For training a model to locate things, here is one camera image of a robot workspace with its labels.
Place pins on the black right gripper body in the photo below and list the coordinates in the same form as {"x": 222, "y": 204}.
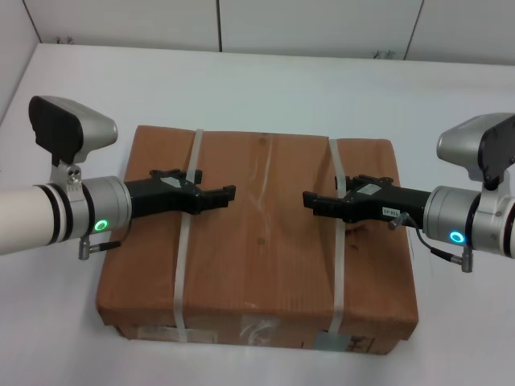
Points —
{"x": 382, "y": 201}

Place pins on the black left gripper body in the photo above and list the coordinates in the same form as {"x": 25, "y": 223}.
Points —
{"x": 157, "y": 195}

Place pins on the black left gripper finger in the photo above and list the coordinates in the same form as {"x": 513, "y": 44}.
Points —
{"x": 219, "y": 194}
{"x": 213, "y": 205}

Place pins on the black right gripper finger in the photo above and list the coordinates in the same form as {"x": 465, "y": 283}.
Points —
{"x": 322, "y": 200}
{"x": 330, "y": 211}

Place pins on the brown cardboard box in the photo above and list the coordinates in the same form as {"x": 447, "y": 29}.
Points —
{"x": 257, "y": 261}

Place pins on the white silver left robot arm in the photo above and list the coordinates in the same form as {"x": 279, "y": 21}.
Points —
{"x": 24, "y": 219}

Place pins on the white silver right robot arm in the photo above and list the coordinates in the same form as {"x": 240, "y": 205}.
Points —
{"x": 446, "y": 217}

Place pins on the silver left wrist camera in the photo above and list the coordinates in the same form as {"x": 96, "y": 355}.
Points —
{"x": 92, "y": 124}

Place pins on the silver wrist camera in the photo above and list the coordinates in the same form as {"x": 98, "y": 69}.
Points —
{"x": 462, "y": 140}
{"x": 92, "y": 124}

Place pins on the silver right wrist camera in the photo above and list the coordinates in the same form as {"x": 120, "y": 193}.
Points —
{"x": 462, "y": 140}

